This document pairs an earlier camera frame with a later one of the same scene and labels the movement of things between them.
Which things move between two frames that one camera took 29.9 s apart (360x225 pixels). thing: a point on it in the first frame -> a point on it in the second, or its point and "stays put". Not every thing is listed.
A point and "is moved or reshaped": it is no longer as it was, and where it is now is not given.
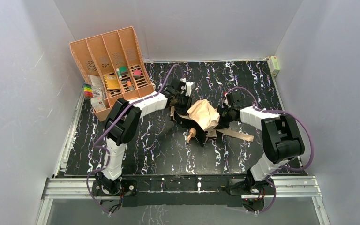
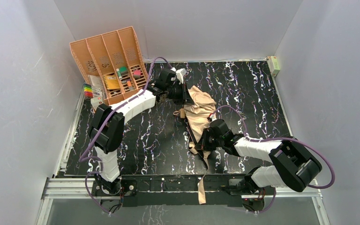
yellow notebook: (111, 82) stays put
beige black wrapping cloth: (206, 116) is moved or reshaped
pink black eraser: (137, 74) stays put
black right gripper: (222, 115) -> (200, 142)
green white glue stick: (118, 73) stays put
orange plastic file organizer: (116, 67) stays put
